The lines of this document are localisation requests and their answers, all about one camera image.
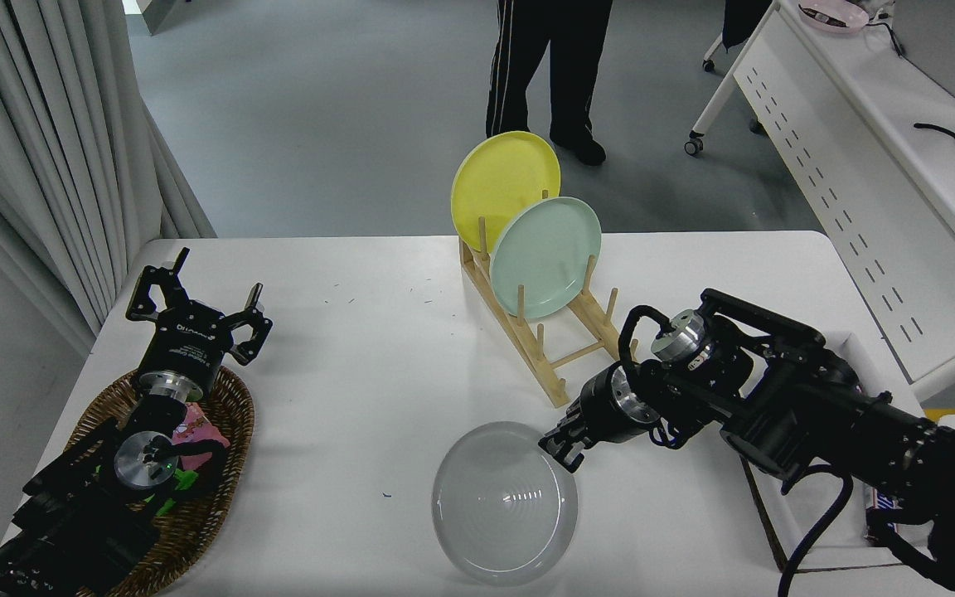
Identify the brown wicker basket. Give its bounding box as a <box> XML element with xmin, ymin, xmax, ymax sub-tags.
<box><xmin>63</xmin><ymin>365</ymin><xmax>255</xmax><ymax>597</ymax></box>

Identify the pink snack packet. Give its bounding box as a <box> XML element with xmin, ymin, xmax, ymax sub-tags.
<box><xmin>172</xmin><ymin>402</ymin><xmax>231</xmax><ymax>454</ymax></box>

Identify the grey laptop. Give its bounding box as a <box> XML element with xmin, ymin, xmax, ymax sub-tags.
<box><xmin>892</xmin><ymin>0</ymin><xmax>955</xmax><ymax>114</ymax></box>

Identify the thin black cable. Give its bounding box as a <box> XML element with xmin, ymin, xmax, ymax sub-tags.
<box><xmin>863</xmin><ymin>18</ymin><xmax>907</xmax><ymax>57</ymax></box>

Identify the wooden plate rack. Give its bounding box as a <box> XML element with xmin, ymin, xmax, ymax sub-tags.
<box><xmin>459</xmin><ymin>217</ymin><xmax>641</xmax><ymax>408</ymax></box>

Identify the thick black cable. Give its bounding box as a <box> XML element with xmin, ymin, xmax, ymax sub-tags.
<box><xmin>914</xmin><ymin>123</ymin><xmax>955</xmax><ymax>155</ymax></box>

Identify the pale grey curtain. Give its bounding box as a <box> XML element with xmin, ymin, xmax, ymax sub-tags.
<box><xmin>0</xmin><ymin>0</ymin><xmax>218</xmax><ymax>359</ymax></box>

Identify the bright green packet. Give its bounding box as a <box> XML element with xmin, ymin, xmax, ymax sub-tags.
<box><xmin>96</xmin><ymin>464</ymin><xmax>201</xmax><ymax>517</ymax></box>

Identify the pale grey plate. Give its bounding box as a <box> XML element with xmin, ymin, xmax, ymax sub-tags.
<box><xmin>432</xmin><ymin>421</ymin><xmax>579</xmax><ymax>587</ymax></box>

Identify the Snickers bar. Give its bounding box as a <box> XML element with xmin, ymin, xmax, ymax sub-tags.
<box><xmin>865</xmin><ymin>488</ymin><xmax>901</xmax><ymax>545</ymax></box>

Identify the white desk with perforated panel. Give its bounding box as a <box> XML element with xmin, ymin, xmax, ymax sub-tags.
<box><xmin>685</xmin><ymin>0</ymin><xmax>955</xmax><ymax>404</ymax></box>

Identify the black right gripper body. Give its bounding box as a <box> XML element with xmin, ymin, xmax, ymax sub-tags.
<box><xmin>570</xmin><ymin>363</ymin><xmax>641</xmax><ymax>445</ymax></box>

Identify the pink bowl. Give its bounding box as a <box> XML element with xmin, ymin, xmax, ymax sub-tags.
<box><xmin>799</xmin><ymin>0</ymin><xmax>870</xmax><ymax>33</ymax></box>

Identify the mint green plate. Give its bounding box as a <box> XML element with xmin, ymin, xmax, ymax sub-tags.
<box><xmin>490</xmin><ymin>197</ymin><xmax>603</xmax><ymax>321</ymax></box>

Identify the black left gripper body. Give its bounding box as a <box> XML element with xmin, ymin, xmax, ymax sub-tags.
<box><xmin>140</xmin><ymin>303</ymin><xmax>235</xmax><ymax>385</ymax></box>

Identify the person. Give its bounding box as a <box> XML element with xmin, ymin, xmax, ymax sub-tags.
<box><xmin>485</xmin><ymin>0</ymin><xmax>613</xmax><ymax>167</ymax></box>

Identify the yellow plate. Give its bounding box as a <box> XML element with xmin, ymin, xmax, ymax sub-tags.
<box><xmin>451</xmin><ymin>130</ymin><xmax>562</xmax><ymax>253</ymax></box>

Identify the white rectangular tray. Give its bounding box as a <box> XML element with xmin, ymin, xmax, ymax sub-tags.
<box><xmin>739</xmin><ymin>332</ymin><xmax>943</xmax><ymax>575</ymax></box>

